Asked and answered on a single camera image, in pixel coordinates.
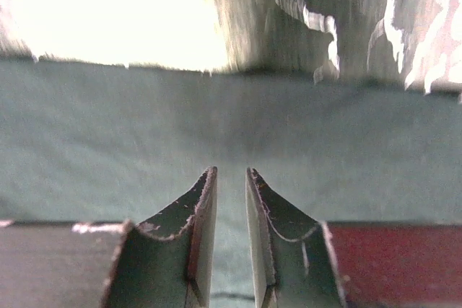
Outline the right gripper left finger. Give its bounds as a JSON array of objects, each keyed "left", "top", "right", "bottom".
[{"left": 101, "top": 167, "right": 217, "bottom": 307}]

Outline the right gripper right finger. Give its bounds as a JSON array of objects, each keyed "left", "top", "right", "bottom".
[{"left": 245, "top": 168, "right": 347, "bottom": 307}]

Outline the black t-shirt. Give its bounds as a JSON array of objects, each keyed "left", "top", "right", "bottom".
[{"left": 1, "top": 60, "right": 461, "bottom": 307}]

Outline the folded pink t-shirt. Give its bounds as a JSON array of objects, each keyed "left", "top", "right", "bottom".
[{"left": 326, "top": 222, "right": 461, "bottom": 307}]

